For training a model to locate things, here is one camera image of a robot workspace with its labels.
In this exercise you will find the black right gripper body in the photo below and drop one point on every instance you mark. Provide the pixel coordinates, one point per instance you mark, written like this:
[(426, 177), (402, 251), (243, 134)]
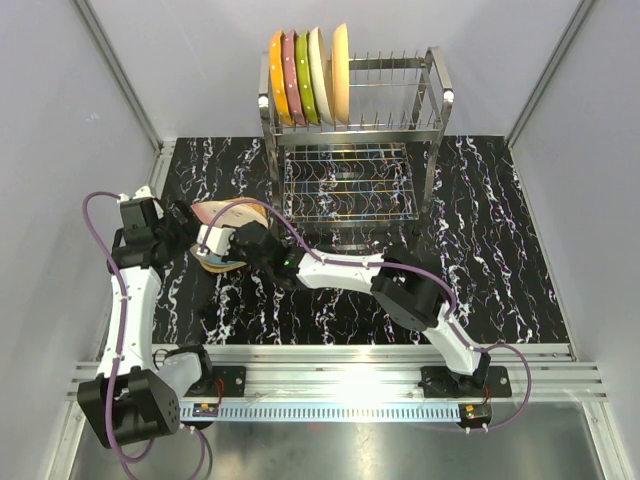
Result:
[(237, 255)]

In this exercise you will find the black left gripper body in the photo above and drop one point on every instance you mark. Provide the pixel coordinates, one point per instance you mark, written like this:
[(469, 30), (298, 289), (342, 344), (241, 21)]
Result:
[(176, 238)]

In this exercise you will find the blue and cream plate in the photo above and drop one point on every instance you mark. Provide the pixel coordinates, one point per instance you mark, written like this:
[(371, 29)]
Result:
[(213, 263)]

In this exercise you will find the tan plate with bear drawing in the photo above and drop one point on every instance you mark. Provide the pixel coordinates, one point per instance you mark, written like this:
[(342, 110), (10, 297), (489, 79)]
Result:
[(341, 73)]

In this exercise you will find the orange dotted plate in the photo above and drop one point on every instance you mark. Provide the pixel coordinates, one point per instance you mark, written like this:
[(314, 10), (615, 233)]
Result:
[(277, 79)]

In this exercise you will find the pink dotted plate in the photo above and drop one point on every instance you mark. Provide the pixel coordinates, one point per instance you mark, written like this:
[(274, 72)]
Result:
[(290, 79)]

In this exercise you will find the yellow-green dotted plate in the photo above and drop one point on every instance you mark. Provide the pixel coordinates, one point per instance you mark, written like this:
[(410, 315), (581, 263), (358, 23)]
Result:
[(304, 79)]

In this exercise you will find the cream plate with drawing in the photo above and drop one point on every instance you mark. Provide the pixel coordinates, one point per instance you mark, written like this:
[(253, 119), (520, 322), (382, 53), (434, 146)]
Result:
[(320, 76)]

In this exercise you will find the pink and cream plate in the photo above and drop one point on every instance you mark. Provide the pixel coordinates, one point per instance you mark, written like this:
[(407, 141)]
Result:
[(208, 210)]

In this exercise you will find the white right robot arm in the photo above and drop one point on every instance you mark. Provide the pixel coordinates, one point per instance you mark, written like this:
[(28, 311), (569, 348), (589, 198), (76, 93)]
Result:
[(413, 298)]

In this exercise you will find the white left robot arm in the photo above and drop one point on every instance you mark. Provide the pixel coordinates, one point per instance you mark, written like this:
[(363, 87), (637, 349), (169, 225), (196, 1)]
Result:
[(130, 400)]

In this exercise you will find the stainless steel dish rack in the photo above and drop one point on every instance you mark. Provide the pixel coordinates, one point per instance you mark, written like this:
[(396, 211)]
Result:
[(378, 168)]

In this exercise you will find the upper woven wicker tray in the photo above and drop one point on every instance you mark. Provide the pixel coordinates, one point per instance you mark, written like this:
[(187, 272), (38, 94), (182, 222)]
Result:
[(242, 214)]

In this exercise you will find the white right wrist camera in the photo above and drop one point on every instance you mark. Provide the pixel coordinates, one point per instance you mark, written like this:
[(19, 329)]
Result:
[(214, 239)]

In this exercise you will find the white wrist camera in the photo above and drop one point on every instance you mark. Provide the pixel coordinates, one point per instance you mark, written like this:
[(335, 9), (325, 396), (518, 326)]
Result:
[(142, 193), (214, 239)]

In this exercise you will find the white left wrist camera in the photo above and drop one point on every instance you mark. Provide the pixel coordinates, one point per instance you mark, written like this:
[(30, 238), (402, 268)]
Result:
[(142, 193)]

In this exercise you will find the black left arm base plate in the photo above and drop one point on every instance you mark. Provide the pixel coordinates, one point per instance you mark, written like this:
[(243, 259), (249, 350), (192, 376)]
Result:
[(226, 380)]

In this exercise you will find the aluminium rail frame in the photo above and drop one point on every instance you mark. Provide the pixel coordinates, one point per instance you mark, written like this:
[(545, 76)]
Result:
[(356, 411)]

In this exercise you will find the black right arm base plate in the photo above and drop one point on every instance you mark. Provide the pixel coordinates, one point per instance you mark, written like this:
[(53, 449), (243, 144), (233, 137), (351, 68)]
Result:
[(440, 382)]

